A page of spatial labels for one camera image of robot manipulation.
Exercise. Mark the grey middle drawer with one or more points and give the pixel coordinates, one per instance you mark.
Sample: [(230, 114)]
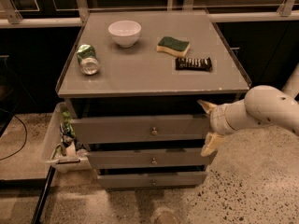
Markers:
[(146, 158)]

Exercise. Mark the grey bottom drawer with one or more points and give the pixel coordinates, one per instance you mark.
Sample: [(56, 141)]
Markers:
[(154, 180)]

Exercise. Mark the metal railing frame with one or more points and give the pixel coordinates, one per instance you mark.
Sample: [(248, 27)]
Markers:
[(59, 13)]

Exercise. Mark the black snack bar wrapper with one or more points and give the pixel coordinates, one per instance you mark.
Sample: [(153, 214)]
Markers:
[(193, 64)]

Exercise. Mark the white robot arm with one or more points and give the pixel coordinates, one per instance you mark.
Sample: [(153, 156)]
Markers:
[(262, 106)]

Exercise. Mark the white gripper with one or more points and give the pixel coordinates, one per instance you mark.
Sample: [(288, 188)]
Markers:
[(219, 119)]

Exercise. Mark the grey top drawer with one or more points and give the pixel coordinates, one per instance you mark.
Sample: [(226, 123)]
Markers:
[(140, 128)]

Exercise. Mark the white ceramic bowl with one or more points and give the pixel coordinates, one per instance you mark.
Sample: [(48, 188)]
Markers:
[(125, 33)]

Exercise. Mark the grey drawer cabinet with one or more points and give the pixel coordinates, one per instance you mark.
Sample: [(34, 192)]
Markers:
[(140, 81)]

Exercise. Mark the green yellow sponge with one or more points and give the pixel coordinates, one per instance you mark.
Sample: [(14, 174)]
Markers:
[(173, 46)]

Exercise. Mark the black metal bar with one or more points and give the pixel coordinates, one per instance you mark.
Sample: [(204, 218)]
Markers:
[(43, 196)]

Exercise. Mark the green soda can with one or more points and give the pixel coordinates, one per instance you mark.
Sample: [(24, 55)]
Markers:
[(87, 61)]

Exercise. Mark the green snack bag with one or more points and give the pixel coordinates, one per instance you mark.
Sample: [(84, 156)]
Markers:
[(65, 126)]

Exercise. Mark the grey drawer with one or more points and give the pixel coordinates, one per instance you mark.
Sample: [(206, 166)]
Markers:
[(154, 180), (146, 158), (140, 128)]

